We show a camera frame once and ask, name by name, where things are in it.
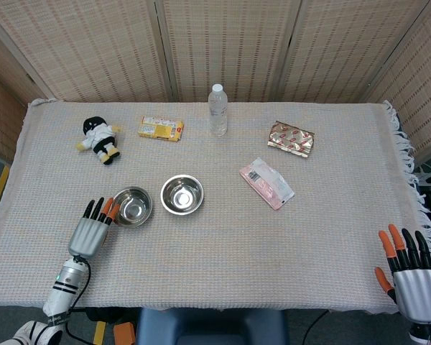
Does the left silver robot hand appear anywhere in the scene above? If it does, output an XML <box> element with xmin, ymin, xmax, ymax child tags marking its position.
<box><xmin>68</xmin><ymin>196</ymin><xmax>121</xmax><ymax>258</ymax></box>

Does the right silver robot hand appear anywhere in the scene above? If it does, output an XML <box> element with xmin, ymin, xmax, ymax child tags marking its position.
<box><xmin>374</xmin><ymin>224</ymin><xmax>431</xmax><ymax>324</ymax></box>

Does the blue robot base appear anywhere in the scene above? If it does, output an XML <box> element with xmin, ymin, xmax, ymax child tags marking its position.
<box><xmin>135</xmin><ymin>308</ymin><xmax>290</xmax><ymax>345</ymax></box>

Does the black and white plush doll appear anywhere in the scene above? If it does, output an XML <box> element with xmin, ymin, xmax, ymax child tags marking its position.
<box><xmin>75</xmin><ymin>116</ymin><xmax>123</xmax><ymax>166</ymax></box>

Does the orange block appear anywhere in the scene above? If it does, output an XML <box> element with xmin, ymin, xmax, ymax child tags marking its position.
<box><xmin>113</xmin><ymin>321</ymin><xmax>136</xmax><ymax>345</ymax></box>

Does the yellow biscuit pack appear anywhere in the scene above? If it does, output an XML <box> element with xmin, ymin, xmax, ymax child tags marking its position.
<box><xmin>136</xmin><ymin>115</ymin><xmax>185</xmax><ymax>142</ymax></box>

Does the woven folding screen panel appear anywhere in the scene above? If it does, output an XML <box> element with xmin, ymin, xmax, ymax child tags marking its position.
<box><xmin>0</xmin><ymin>21</ymin><xmax>48</xmax><ymax>163</ymax></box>
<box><xmin>275</xmin><ymin>0</ymin><xmax>431</xmax><ymax>104</ymax></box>
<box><xmin>362</xmin><ymin>0</ymin><xmax>431</xmax><ymax>163</ymax></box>
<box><xmin>0</xmin><ymin>0</ymin><xmax>174</xmax><ymax>104</ymax></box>
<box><xmin>154</xmin><ymin>0</ymin><xmax>303</xmax><ymax>104</ymax></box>

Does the beige woven tablecloth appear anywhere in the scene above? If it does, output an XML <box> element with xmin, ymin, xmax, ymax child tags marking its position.
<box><xmin>0</xmin><ymin>98</ymin><xmax>431</xmax><ymax>314</ymax></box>

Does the clear plastic water bottle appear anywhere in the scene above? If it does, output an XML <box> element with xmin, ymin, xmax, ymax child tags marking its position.
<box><xmin>208</xmin><ymin>83</ymin><xmax>229</xmax><ymax>137</ymax></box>

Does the pink and white snack packet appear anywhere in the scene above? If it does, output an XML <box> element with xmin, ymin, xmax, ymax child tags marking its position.
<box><xmin>238</xmin><ymin>157</ymin><xmax>296</xmax><ymax>211</ymax></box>

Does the gold and red snack pack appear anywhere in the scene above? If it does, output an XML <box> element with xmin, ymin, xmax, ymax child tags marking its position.
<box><xmin>267</xmin><ymin>120</ymin><xmax>316</xmax><ymax>160</ymax></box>

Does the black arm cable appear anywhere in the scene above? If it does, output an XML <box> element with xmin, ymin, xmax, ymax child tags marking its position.
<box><xmin>64</xmin><ymin>255</ymin><xmax>93</xmax><ymax>345</ymax></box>

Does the black floor cable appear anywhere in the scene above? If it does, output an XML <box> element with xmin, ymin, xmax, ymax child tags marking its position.
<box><xmin>304</xmin><ymin>309</ymin><xmax>330</xmax><ymax>345</ymax></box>

